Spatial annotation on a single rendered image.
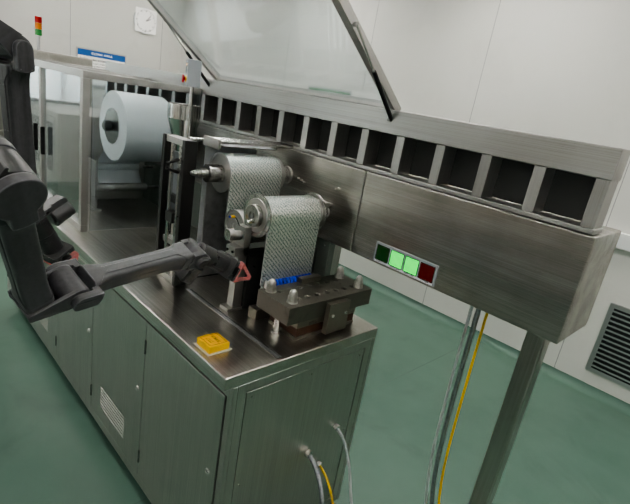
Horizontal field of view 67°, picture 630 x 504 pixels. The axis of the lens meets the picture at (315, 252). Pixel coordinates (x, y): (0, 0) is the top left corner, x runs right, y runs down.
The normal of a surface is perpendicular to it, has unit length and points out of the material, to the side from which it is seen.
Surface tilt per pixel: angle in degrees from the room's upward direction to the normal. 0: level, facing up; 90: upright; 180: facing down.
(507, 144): 90
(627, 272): 90
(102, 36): 90
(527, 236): 90
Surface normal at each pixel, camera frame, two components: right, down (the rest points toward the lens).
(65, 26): 0.68, 0.33
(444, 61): -0.71, 0.10
